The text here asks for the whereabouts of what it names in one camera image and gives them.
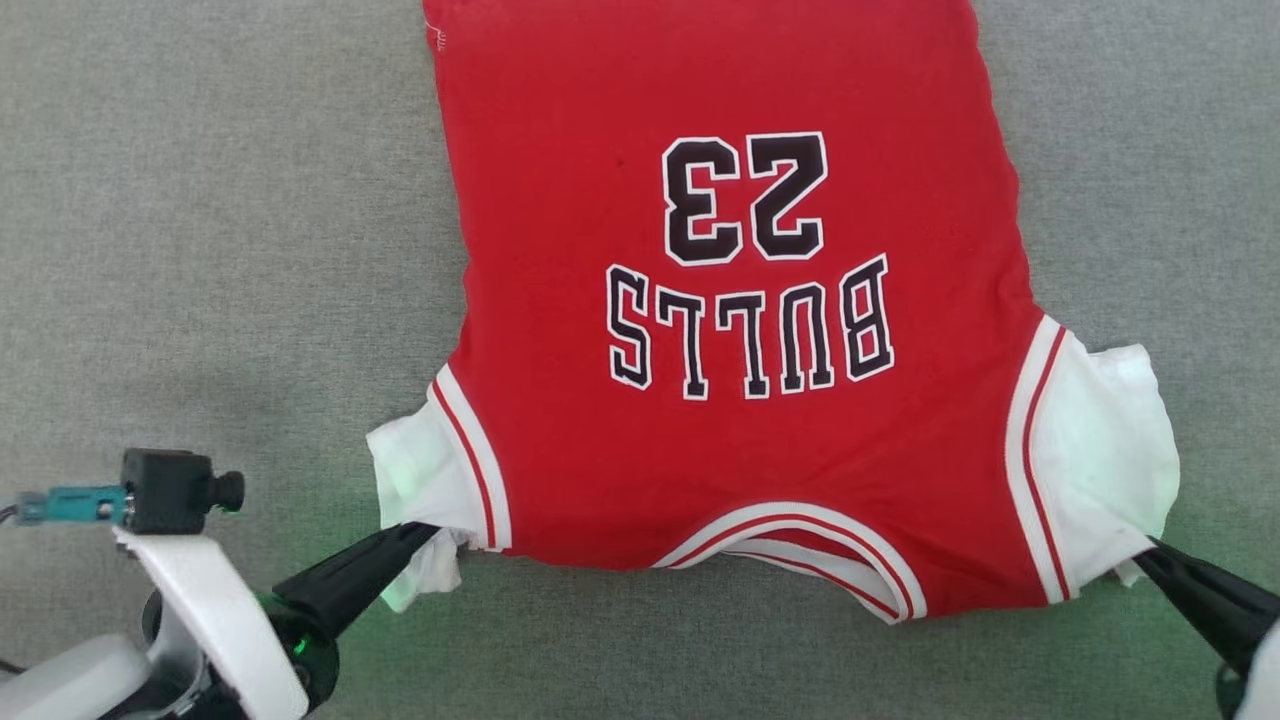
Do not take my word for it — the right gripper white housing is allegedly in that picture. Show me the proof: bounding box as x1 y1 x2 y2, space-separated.
1133 540 1280 720

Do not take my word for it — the red Bulls 23 basketball jersey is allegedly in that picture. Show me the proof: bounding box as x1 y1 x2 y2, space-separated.
365 0 1183 626

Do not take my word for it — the teal camera cable connector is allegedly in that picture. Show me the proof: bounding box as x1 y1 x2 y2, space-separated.
0 484 133 528

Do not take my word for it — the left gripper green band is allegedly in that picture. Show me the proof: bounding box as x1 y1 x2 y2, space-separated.
255 520 443 716

